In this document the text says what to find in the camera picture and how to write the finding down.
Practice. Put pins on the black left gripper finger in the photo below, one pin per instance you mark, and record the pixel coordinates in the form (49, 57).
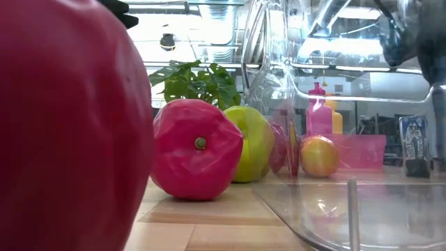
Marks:
(116, 5)
(129, 22)

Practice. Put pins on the clear plastic bin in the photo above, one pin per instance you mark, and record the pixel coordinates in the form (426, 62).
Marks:
(383, 209)

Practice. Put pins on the background robot workstation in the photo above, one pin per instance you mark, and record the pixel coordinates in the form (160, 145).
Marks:
(386, 132)

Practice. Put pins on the translucent red plastic bin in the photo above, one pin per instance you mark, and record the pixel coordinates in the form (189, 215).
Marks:
(362, 151)

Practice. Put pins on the dark red toy fruit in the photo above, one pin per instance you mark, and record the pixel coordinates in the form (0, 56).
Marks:
(278, 150)

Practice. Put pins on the tin can with blue label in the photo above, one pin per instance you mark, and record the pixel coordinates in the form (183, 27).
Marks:
(414, 139)

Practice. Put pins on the artificial green monstera plant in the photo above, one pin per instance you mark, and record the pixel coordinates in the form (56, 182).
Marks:
(195, 85)

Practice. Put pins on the black ceiling dome fixture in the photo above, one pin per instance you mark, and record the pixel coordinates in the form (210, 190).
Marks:
(167, 42)

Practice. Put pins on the red bell pepper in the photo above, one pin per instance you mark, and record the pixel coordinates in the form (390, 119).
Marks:
(188, 167)

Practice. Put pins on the yellow plastic squeeze bottle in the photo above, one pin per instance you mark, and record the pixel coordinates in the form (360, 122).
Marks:
(337, 122)

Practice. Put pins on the silver ventilation duct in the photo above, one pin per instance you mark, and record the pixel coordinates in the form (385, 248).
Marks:
(219, 31)

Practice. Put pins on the green toy apple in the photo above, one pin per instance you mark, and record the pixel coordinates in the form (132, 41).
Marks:
(252, 146)

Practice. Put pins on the pink plastic squeeze bottle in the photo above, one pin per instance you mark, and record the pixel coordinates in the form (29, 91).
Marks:
(318, 118)

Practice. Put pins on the red toy tomato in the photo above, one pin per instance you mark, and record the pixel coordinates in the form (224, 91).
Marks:
(69, 122)

